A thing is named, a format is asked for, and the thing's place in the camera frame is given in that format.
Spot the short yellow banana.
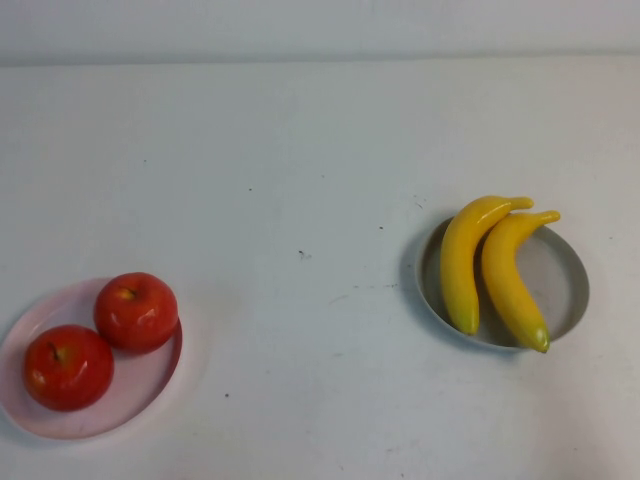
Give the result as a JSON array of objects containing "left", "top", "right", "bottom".
[{"left": 481, "top": 209, "right": 562, "bottom": 354}]

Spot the long curved yellow banana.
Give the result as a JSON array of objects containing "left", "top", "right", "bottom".
[{"left": 439, "top": 195, "right": 535, "bottom": 336}]

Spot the red apple with dark stem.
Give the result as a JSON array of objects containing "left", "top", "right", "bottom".
[
  {"left": 22, "top": 323, "right": 116, "bottom": 413},
  {"left": 93, "top": 271, "right": 180, "bottom": 356}
]

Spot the pink round plate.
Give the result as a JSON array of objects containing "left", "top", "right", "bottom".
[{"left": 0, "top": 277, "right": 184, "bottom": 441}]

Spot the grey round plate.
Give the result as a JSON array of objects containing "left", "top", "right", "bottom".
[{"left": 414, "top": 214, "right": 592, "bottom": 350}]

